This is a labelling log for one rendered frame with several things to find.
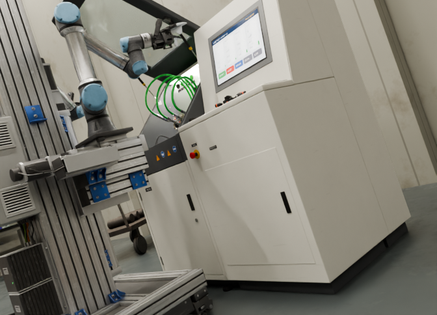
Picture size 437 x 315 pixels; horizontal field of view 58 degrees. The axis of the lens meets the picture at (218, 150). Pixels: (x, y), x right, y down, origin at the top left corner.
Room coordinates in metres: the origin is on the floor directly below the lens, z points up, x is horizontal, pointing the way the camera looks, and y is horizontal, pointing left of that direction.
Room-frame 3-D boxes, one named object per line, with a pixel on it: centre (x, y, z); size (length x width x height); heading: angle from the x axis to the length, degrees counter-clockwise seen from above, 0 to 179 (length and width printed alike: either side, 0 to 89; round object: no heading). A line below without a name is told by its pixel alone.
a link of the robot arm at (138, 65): (2.01, 0.25, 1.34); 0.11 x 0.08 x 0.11; 21
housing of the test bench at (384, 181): (2.71, -0.36, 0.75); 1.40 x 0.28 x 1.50; 41
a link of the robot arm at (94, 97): (1.90, 0.49, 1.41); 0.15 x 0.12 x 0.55; 21
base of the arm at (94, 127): (2.02, 0.54, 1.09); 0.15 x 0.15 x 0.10
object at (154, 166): (2.52, 0.39, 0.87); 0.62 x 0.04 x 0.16; 41
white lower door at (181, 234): (2.51, 0.41, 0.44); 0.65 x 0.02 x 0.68; 41
